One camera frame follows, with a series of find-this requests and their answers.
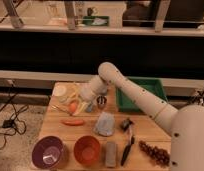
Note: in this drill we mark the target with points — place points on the orange plastic bowl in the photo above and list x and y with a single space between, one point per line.
87 150

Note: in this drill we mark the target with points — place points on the dark grape bunch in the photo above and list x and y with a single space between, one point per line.
159 155

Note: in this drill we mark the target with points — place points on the light blue cloth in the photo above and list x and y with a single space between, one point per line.
105 124

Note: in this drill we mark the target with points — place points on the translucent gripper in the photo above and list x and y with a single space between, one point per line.
72 95

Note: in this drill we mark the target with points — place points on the green box on shelf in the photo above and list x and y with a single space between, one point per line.
95 20

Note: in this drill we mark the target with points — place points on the blue paper cup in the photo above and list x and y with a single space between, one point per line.
89 108

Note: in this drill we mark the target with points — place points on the orange yellow apple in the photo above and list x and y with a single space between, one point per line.
73 106

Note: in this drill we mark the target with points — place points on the green plastic tray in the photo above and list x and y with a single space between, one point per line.
153 85

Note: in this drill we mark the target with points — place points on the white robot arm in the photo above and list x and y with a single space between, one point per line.
185 126

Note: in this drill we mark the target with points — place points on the grey sponge block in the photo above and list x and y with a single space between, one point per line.
110 154

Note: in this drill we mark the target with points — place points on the black handled brush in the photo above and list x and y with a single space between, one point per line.
127 126

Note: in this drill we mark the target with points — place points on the purple plastic bowl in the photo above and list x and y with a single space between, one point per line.
49 153

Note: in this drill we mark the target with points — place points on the clear plastic cup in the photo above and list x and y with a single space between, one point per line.
59 92

